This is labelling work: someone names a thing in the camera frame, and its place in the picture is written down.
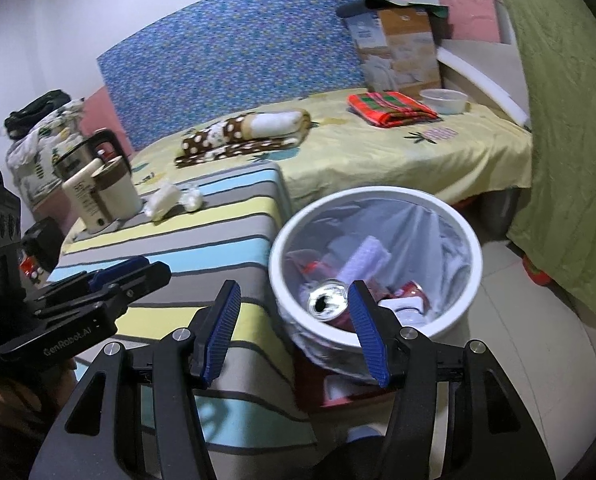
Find brown polka-dot blanket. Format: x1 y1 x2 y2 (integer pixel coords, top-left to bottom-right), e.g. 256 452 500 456
174 108 312 169

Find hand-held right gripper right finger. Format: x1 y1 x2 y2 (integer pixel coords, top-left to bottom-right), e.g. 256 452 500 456
347 280 554 480

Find grey bed leg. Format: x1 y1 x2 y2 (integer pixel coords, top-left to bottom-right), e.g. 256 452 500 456
483 190 521 238

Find red plastic box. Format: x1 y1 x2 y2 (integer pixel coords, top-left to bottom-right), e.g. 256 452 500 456
294 340 396 411

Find small red floor item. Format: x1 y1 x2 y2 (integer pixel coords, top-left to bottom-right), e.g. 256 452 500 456
522 254 554 286

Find white foam fruit net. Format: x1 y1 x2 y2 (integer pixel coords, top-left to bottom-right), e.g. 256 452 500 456
338 236 391 286

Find beige jug with brown lid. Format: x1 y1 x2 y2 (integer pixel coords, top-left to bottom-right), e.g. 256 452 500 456
92 156 144 221

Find crumpled white tissue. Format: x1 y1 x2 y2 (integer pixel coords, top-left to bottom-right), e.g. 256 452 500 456
142 180 181 221

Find pink headboard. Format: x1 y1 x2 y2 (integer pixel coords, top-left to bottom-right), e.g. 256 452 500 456
385 0 509 46

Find red milk drink can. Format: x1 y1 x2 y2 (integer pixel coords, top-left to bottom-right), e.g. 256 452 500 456
389 281 427 302

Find translucent plastic bin liner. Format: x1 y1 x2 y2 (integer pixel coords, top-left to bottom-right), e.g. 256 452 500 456
278 195 474 376

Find printed cardboard box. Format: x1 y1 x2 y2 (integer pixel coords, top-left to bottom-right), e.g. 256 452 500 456
338 0 451 92

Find yellow printed bed sheet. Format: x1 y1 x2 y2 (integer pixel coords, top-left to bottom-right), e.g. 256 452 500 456
128 89 535 216

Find crumpled clear plastic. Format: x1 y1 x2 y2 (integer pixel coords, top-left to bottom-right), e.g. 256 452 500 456
179 186 205 211

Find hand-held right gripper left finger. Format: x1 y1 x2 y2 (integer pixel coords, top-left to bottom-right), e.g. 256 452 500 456
45 280 243 480

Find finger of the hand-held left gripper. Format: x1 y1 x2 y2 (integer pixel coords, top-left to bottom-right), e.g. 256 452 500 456
85 255 151 288
25 261 173 318

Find striped tablecloth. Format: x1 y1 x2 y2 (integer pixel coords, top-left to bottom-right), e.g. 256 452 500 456
45 162 323 461

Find red dotted packet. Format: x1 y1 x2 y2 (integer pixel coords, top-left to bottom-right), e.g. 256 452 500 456
20 255 48 288

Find white foam tray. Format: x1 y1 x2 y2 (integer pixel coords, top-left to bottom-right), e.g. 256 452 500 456
378 297 426 317

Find black bag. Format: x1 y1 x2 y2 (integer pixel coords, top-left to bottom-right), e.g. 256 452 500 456
4 89 78 133

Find blue floral headboard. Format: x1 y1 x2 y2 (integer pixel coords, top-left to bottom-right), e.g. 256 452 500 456
96 0 389 153

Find white round trash bin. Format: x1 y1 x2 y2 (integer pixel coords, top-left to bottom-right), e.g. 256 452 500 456
268 186 484 351

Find white foam board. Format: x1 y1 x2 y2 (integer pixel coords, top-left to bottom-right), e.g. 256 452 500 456
435 42 533 126

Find white plastic bottle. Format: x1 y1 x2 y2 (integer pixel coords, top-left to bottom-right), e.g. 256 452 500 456
62 158 109 235

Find red plaid folded cloth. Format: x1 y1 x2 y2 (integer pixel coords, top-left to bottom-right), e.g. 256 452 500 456
347 91 441 129

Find white bowl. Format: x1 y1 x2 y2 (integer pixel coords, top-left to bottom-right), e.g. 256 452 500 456
419 88 469 115

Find green quilted cloth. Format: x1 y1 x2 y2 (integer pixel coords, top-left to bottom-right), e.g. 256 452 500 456
483 0 596 311

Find clear plastic cup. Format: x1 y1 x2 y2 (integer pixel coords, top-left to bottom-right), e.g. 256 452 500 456
395 310 429 330

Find printed bedding bundle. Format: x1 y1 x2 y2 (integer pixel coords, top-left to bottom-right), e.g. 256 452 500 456
5 97 86 206

